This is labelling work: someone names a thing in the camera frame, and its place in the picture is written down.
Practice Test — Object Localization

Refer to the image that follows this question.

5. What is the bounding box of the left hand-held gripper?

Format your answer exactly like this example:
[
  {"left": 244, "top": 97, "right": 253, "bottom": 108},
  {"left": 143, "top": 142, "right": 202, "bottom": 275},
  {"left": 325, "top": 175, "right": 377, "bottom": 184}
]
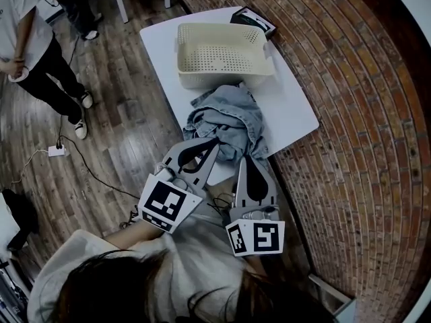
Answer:
[{"left": 138, "top": 137, "right": 222, "bottom": 234}]

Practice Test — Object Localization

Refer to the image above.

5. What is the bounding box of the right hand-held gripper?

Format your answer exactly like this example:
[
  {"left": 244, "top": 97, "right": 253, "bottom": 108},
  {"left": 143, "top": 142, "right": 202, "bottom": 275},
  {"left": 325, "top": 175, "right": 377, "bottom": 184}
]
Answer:
[{"left": 225, "top": 156, "right": 286, "bottom": 258}]

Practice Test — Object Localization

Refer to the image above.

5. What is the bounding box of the blue denim garment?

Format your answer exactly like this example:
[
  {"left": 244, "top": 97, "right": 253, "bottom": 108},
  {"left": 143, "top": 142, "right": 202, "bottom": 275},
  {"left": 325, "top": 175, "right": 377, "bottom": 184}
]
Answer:
[{"left": 183, "top": 84, "right": 270, "bottom": 164}]

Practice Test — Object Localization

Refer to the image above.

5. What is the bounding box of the cream perforated plastic basket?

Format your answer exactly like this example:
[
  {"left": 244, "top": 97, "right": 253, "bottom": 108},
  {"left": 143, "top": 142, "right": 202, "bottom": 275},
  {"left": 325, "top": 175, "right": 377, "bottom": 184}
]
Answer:
[{"left": 174, "top": 22, "right": 274, "bottom": 90}]

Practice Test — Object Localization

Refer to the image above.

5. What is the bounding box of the person's left forearm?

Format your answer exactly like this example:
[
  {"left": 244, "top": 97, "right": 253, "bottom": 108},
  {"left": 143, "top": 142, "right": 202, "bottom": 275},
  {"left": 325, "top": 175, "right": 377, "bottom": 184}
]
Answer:
[{"left": 103, "top": 219, "right": 166, "bottom": 252}]

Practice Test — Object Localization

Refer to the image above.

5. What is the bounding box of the black tissue box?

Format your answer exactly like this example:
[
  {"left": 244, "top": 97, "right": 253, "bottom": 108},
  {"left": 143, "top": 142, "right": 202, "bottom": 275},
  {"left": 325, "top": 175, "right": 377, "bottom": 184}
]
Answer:
[{"left": 230, "top": 7, "right": 277, "bottom": 40}]

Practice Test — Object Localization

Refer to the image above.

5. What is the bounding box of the person's white shirt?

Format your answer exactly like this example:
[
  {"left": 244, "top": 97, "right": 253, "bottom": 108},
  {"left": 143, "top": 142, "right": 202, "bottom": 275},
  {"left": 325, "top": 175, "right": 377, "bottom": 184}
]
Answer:
[{"left": 26, "top": 193, "right": 259, "bottom": 323}]

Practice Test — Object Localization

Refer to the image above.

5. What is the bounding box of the black bag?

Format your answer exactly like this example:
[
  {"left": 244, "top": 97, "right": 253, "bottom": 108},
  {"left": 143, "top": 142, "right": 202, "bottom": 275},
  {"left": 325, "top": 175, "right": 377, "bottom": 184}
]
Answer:
[{"left": 2, "top": 188, "right": 40, "bottom": 252}]

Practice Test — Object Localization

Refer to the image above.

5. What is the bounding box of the white tape roll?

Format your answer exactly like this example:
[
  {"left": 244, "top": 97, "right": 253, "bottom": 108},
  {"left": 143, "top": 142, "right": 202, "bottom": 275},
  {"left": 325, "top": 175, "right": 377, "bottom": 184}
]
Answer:
[{"left": 8, "top": 65, "right": 30, "bottom": 82}]

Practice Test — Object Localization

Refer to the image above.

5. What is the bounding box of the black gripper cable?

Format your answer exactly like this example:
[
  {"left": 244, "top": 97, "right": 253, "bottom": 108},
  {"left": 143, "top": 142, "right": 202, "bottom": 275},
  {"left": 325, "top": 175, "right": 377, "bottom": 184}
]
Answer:
[{"left": 204, "top": 193, "right": 236, "bottom": 217}]

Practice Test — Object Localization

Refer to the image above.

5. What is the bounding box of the black floor cable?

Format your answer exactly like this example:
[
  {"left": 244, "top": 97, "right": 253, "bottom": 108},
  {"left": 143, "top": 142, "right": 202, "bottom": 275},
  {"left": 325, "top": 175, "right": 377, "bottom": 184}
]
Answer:
[{"left": 65, "top": 135, "right": 141, "bottom": 201}]

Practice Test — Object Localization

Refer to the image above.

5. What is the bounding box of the white thin cable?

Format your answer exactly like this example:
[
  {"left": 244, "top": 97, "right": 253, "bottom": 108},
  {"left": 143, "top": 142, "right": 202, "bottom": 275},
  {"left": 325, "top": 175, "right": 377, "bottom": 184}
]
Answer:
[{"left": 9, "top": 149, "right": 50, "bottom": 184}]

